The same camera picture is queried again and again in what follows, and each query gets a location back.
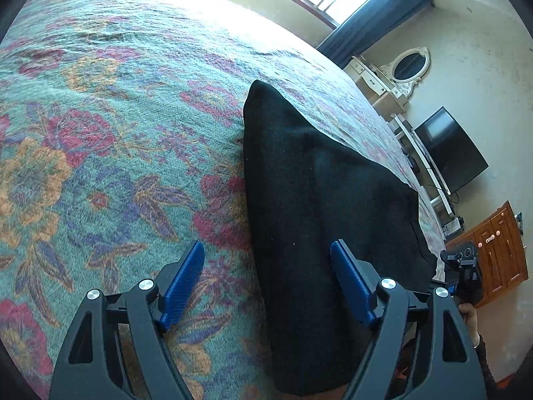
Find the white oval mirror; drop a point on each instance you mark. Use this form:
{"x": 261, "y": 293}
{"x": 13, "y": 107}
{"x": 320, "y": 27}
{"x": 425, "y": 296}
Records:
{"x": 410, "y": 66}

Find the person's right hand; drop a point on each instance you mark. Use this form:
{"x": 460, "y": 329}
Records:
{"x": 470, "y": 321}

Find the dark blue curtain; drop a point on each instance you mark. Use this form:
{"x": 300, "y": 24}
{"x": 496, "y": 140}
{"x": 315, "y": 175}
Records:
{"x": 374, "y": 21}

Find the person's right forearm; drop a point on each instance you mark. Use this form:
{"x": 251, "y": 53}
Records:
{"x": 485, "y": 362}

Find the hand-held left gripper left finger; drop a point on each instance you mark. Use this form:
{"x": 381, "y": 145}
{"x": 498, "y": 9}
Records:
{"x": 183, "y": 283}

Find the wooden cabinet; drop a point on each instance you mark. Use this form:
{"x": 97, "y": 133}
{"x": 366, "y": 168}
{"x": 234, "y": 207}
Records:
{"x": 499, "y": 250}

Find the white dressing table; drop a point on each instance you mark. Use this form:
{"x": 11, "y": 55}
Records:
{"x": 370, "y": 81}

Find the small black device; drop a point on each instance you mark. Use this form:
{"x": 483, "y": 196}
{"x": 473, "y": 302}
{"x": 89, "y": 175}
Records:
{"x": 453, "y": 225}

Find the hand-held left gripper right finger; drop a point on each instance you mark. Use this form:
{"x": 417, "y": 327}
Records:
{"x": 352, "y": 279}

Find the black pants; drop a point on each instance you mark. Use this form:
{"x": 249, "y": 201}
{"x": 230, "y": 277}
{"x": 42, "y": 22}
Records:
{"x": 316, "y": 216}

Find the black television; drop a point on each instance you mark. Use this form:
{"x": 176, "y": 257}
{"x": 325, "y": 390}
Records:
{"x": 449, "y": 152}

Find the white television stand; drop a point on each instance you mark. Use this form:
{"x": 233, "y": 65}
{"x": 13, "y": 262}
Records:
{"x": 424, "y": 162}

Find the floral bed blanket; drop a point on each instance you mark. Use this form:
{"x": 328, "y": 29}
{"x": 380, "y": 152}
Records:
{"x": 125, "y": 112}

